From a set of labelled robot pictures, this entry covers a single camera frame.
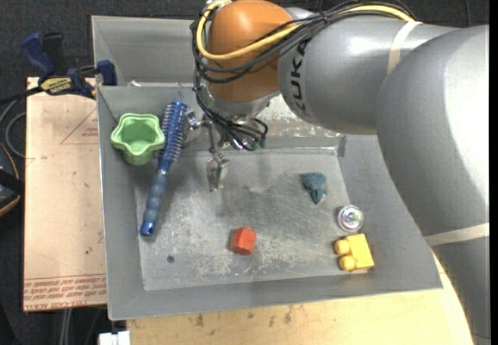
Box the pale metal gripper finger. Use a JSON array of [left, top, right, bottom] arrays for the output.
[[216, 155, 231, 190], [205, 154, 219, 193]]

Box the blue hairbrush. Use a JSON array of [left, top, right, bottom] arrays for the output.
[[139, 100, 190, 238]]

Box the red-orange block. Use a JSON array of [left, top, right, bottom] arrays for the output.
[[229, 226, 258, 257]]

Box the grey metal bin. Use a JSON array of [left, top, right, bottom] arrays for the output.
[[91, 15, 444, 322]]

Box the green flower-shaped cup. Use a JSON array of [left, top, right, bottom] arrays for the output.
[[110, 112, 167, 167]]

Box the dark teal toy animal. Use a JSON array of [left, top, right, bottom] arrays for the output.
[[302, 171, 328, 206]]

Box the clear round spinning top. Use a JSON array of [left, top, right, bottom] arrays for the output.
[[337, 204, 365, 234]]

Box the brown cardboard board red print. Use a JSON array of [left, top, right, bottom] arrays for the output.
[[23, 76, 108, 313]]

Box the yellow toy brick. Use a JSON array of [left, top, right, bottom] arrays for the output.
[[333, 233, 376, 272]]

